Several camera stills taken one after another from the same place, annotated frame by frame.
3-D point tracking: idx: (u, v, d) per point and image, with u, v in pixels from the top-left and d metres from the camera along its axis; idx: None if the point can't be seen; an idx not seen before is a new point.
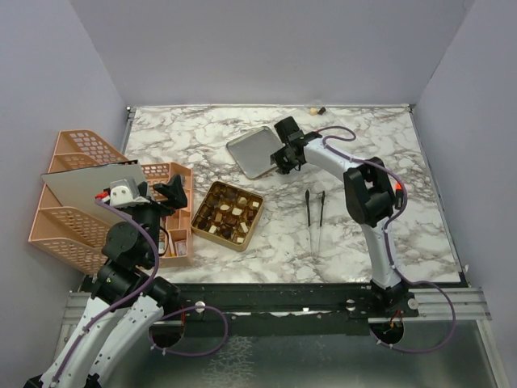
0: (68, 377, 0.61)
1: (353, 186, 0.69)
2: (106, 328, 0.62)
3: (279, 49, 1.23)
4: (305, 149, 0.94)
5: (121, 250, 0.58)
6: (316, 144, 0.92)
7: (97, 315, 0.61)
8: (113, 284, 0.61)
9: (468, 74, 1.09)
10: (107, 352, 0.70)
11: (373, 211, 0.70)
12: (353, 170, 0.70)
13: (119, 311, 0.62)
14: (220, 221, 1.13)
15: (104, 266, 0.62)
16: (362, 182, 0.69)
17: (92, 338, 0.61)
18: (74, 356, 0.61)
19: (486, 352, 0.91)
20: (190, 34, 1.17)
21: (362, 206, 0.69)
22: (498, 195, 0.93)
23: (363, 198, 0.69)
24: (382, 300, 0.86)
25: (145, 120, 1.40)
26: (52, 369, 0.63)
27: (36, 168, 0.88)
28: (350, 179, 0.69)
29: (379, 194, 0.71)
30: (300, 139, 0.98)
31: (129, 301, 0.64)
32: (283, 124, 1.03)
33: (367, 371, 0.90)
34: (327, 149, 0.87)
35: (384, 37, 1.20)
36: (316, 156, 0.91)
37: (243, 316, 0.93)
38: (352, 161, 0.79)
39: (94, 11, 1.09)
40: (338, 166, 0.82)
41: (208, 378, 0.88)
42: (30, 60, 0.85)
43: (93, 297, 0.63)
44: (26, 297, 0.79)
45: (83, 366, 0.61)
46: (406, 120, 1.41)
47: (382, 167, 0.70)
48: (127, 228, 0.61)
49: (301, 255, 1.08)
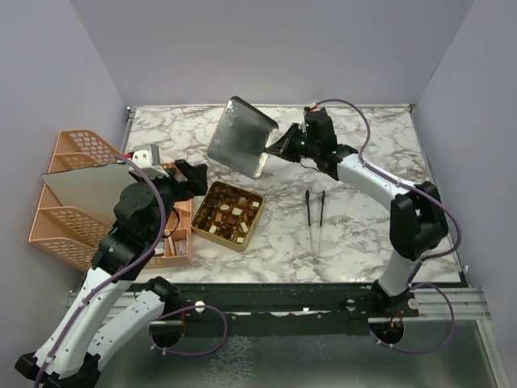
0: (65, 354, 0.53)
1: (405, 218, 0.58)
2: (107, 301, 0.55)
3: (279, 49, 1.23)
4: (340, 166, 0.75)
5: (134, 208, 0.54)
6: (353, 161, 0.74)
7: (97, 286, 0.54)
8: (116, 253, 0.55)
9: (468, 74, 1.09)
10: (110, 335, 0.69)
11: (424, 244, 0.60)
12: (402, 198, 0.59)
13: (122, 283, 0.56)
14: (220, 221, 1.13)
15: (107, 237, 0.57)
16: (414, 212, 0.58)
17: (94, 310, 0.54)
18: (72, 329, 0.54)
19: (486, 353, 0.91)
20: (190, 34, 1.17)
21: (412, 240, 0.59)
22: (498, 195, 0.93)
23: (414, 232, 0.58)
24: (382, 300, 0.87)
25: (145, 120, 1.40)
26: (48, 344, 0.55)
27: (36, 168, 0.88)
28: (400, 209, 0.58)
29: (430, 226, 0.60)
30: (331, 153, 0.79)
31: (132, 276, 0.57)
32: (320, 126, 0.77)
33: (367, 371, 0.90)
34: (367, 168, 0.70)
35: (385, 36, 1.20)
36: (354, 176, 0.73)
37: (244, 316, 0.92)
38: (400, 185, 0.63)
39: (94, 12, 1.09)
40: (380, 190, 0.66)
41: (208, 378, 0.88)
42: (31, 59, 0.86)
43: (93, 267, 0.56)
44: (26, 296, 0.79)
45: (82, 340, 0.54)
46: (407, 120, 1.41)
47: (439, 204, 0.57)
48: (141, 188, 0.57)
49: (301, 255, 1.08)
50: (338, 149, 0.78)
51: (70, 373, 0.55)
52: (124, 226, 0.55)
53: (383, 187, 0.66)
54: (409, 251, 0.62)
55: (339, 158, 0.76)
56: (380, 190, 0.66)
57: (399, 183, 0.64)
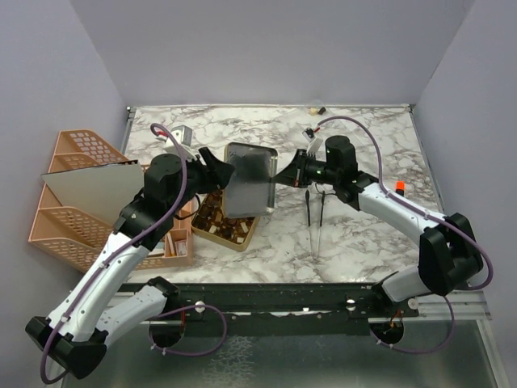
0: (80, 315, 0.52)
1: (438, 256, 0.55)
2: (126, 266, 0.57)
3: (279, 49, 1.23)
4: (361, 195, 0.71)
5: (166, 173, 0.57)
6: (375, 191, 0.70)
7: (119, 249, 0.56)
8: (139, 219, 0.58)
9: (468, 73, 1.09)
10: (116, 317, 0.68)
11: (457, 280, 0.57)
12: (432, 232, 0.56)
13: (141, 248, 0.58)
14: (220, 221, 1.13)
15: (128, 206, 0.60)
16: (444, 247, 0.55)
17: (113, 273, 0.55)
18: (90, 290, 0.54)
19: (486, 353, 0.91)
20: (190, 34, 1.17)
21: (445, 276, 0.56)
22: (498, 194, 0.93)
23: (445, 269, 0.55)
24: (382, 300, 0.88)
25: (145, 120, 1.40)
26: (60, 308, 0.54)
27: (36, 168, 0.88)
28: (433, 246, 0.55)
29: (461, 261, 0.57)
30: (351, 182, 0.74)
31: (150, 242, 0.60)
32: (342, 154, 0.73)
33: (367, 371, 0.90)
34: (391, 199, 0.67)
35: (385, 36, 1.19)
36: (376, 208, 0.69)
37: (244, 316, 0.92)
38: (428, 217, 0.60)
39: (94, 12, 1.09)
40: (406, 221, 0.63)
41: (208, 378, 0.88)
42: (31, 58, 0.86)
43: (115, 230, 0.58)
44: (25, 296, 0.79)
45: (99, 303, 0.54)
46: (407, 120, 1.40)
47: (474, 242, 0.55)
48: (172, 159, 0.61)
49: (301, 255, 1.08)
50: (359, 179, 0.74)
51: (81, 339, 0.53)
52: (151, 192, 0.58)
53: (409, 219, 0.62)
54: (442, 289, 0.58)
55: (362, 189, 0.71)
56: (406, 222, 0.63)
57: (428, 215, 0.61)
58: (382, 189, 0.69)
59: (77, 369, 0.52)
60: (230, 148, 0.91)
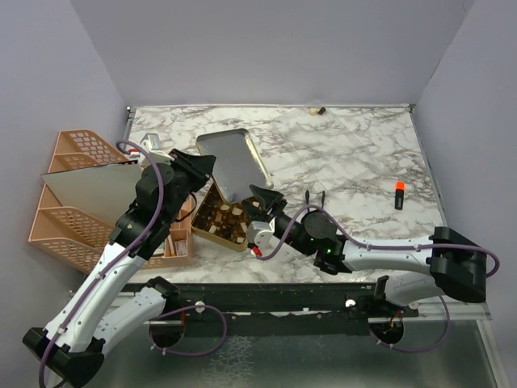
0: (77, 326, 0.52)
1: (456, 279, 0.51)
2: (122, 276, 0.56)
3: (279, 50, 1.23)
4: (346, 262, 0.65)
5: (155, 184, 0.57)
6: (354, 248, 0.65)
7: (114, 259, 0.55)
8: (135, 229, 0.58)
9: (468, 73, 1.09)
10: (113, 322, 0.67)
11: (482, 280, 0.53)
12: (435, 262, 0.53)
13: (138, 258, 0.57)
14: (220, 221, 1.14)
15: (123, 216, 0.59)
16: (456, 266, 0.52)
17: (109, 284, 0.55)
18: (87, 301, 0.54)
19: (486, 352, 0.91)
20: (190, 33, 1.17)
21: (473, 290, 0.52)
22: (498, 194, 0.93)
23: (472, 282, 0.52)
24: (387, 311, 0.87)
25: (145, 120, 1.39)
26: (57, 318, 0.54)
27: (36, 167, 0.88)
28: (445, 275, 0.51)
29: (477, 257, 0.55)
30: (333, 255, 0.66)
31: (147, 250, 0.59)
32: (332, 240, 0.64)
33: (367, 371, 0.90)
34: (374, 250, 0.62)
35: (385, 36, 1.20)
36: (365, 263, 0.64)
37: (243, 316, 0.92)
38: (420, 248, 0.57)
39: (94, 12, 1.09)
40: (404, 263, 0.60)
41: (207, 377, 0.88)
42: (31, 58, 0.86)
43: (111, 241, 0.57)
44: (26, 295, 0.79)
45: (96, 314, 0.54)
46: (407, 120, 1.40)
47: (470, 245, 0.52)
48: (163, 168, 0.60)
49: (301, 255, 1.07)
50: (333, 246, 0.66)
51: (79, 349, 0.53)
52: (144, 203, 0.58)
53: (405, 259, 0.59)
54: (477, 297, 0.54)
55: (341, 255, 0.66)
56: (405, 263, 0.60)
57: (418, 246, 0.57)
58: (359, 245, 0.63)
59: (74, 376, 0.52)
60: (202, 139, 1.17)
